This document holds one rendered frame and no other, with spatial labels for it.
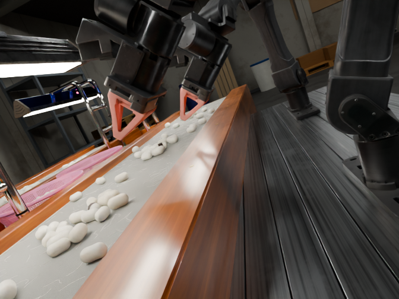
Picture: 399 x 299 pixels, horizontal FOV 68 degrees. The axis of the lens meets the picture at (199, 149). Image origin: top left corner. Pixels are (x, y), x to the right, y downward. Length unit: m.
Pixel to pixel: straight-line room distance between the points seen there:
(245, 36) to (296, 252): 8.38
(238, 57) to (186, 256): 8.43
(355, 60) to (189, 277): 0.28
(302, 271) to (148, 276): 0.16
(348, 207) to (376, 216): 0.04
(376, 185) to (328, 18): 8.61
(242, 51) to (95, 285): 8.46
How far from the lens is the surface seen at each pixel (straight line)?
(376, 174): 0.42
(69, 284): 0.38
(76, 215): 0.56
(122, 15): 0.46
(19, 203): 0.78
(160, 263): 0.26
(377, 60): 0.38
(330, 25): 8.98
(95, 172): 0.90
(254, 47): 8.65
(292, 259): 0.36
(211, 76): 0.68
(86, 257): 0.39
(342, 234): 0.38
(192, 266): 0.27
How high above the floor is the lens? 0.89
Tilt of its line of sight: 12 degrees down
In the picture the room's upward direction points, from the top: 23 degrees counter-clockwise
